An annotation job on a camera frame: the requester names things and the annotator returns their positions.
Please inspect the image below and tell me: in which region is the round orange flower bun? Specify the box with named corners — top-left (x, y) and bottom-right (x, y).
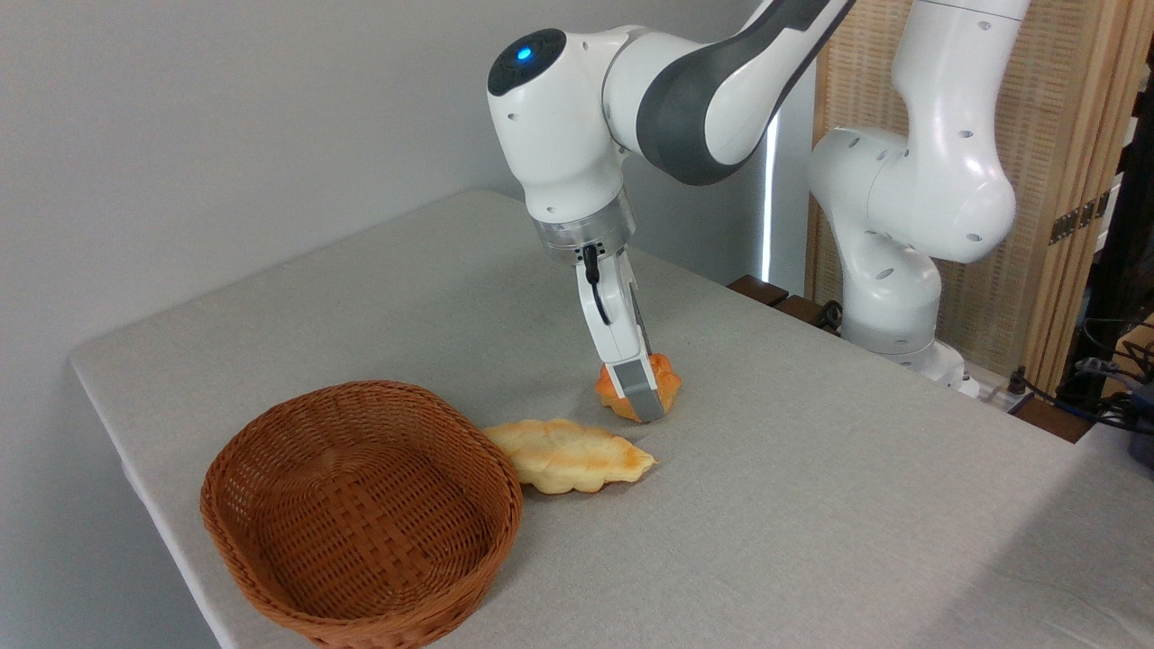
top-left (593, 352), bottom-right (683, 424)

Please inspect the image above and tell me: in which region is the black cable bundle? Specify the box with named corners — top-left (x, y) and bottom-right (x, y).
top-left (1005, 315), bottom-right (1154, 435)

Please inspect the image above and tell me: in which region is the brown wicker basket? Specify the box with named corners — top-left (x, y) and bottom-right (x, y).
top-left (200, 380), bottom-right (525, 649)

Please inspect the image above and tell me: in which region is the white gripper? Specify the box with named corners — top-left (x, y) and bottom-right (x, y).
top-left (575, 245), bottom-right (669, 425)

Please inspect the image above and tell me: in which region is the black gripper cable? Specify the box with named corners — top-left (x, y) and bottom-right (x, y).
top-left (582, 243), bottom-right (615, 327)

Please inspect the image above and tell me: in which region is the dark brown wooden block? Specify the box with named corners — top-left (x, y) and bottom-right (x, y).
top-left (728, 275), bottom-right (791, 308)
top-left (774, 295), bottom-right (832, 329)

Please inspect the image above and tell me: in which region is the grey tablecloth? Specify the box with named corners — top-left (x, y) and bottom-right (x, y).
top-left (70, 189), bottom-right (1154, 649)

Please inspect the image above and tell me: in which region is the leaf-shaped pale bread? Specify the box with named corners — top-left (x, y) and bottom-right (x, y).
top-left (482, 417), bottom-right (658, 495)

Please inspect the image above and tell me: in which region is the black stand post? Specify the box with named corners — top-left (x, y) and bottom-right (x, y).
top-left (1057, 45), bottom-right (1154, 408)

